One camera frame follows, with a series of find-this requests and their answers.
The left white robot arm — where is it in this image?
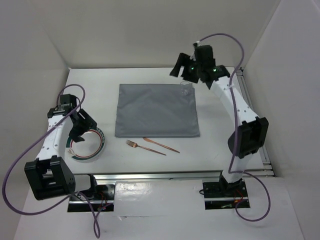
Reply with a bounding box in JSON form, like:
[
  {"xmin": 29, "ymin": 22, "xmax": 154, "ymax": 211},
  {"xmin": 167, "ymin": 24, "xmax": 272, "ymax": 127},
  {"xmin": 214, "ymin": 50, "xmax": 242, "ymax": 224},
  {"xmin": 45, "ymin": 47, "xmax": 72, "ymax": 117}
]
[{"xmin": 24, "ymin": 94, "xmax": 97, "ymax": 200}]

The white plate green red rim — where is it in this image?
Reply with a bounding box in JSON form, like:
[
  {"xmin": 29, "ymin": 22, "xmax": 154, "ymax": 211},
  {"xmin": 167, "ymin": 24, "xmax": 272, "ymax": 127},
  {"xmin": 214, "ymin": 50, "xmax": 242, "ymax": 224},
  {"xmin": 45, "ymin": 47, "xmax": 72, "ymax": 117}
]
[{"xmin": 65, "ymin": 127, "xmax": 106, "ymax": 162}]

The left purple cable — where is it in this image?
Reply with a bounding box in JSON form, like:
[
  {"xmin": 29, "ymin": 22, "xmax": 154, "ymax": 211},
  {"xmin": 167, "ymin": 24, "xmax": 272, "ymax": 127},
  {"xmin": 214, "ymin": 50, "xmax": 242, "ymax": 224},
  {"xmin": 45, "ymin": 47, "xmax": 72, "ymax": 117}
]
[{"xmin": 1, "ymin": 84, "xmax": 101, "ymax": 240}]

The purple cable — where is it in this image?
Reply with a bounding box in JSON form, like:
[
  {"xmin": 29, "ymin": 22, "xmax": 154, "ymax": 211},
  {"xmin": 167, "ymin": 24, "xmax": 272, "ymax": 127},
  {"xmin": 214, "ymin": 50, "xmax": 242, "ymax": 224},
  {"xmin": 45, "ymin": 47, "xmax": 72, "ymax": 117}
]
[
  {"xmin": 1, "ymin": 84, "xmax": 101, "ymax": 240},
  {"xmin": 197, "ymin": 33, "xmax": 272, "ymax": 222}
]

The copper fork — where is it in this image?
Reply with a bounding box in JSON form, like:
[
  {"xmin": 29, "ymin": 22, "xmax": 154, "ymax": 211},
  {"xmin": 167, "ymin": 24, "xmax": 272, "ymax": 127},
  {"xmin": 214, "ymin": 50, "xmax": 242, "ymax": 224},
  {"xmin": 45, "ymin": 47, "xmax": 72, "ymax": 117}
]
[{"xmin": 125, "ymin": 140, "xmax": 166, "ymax": 156}]

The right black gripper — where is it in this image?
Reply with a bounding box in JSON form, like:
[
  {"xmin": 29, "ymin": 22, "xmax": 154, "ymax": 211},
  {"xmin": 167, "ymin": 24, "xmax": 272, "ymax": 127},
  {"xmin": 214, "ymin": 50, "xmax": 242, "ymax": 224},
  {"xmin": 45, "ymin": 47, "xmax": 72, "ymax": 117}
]
[{"xmin": 169, "ymin": 53, "xmax": 202, "ymax": 84}]

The grey cloth placemat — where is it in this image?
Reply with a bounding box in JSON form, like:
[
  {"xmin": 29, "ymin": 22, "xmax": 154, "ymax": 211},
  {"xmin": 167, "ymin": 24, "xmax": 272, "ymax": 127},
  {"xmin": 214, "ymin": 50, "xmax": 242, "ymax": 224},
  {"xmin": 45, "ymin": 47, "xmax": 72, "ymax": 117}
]
[{"xmin": 114, "ymin": 84, "xmax": 200, "ymax": 138}]

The copper knife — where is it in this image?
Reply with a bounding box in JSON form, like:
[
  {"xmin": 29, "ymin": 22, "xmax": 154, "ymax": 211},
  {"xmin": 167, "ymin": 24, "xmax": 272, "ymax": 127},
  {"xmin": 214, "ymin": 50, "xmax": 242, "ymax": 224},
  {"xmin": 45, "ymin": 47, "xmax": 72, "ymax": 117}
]
[{"xmin": 142, "ymin": 137, "xmax": 180, "ymax": 153}]

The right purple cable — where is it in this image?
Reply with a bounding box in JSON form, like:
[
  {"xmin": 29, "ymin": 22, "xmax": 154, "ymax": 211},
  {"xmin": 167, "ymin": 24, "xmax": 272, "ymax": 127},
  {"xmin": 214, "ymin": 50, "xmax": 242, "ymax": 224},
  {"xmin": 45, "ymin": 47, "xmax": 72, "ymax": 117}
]
[{"xmin": 197, "ymin": 33, "xmax": 272, "ymax": 222}]

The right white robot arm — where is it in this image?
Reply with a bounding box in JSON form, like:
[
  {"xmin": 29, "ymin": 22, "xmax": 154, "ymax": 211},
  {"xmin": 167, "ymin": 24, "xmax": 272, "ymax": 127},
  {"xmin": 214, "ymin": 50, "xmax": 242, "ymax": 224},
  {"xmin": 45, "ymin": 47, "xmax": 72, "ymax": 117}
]
[{"xmin": 170, "ymin": 43, "xmax": 269, "ymax": 196}]

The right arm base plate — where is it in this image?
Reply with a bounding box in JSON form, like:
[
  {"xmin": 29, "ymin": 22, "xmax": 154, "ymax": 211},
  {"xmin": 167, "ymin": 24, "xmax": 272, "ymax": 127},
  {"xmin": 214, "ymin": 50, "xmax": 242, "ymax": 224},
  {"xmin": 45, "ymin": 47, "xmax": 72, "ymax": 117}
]
[{"xmin": 199, "ymin": 180, "xmax": 251, "ymax": 210}]

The clear glass cup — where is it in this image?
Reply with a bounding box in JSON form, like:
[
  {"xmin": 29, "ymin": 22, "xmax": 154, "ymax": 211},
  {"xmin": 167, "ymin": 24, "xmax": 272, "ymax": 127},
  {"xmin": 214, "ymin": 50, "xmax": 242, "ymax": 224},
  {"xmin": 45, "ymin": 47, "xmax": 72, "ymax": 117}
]
[{"xmin": 180, "ymin": 80, "xmax": 193, "ymax": 96}]

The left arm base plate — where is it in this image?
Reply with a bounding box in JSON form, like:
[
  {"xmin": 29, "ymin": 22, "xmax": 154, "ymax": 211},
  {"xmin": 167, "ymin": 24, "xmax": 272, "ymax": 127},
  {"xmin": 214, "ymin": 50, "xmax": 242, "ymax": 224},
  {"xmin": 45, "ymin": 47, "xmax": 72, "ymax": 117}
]
[{"xmin": 67, "ymin": 183, "xmax": 116, "ymax": 213}]

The aluminium front rail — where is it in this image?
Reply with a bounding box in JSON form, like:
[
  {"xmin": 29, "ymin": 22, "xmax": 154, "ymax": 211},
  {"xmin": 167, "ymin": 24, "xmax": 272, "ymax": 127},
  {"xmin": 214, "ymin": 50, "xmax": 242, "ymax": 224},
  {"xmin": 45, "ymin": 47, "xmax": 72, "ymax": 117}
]
[{"xmin": 39, "ymin": 169, "xmax": 275, "ymax": 183}]

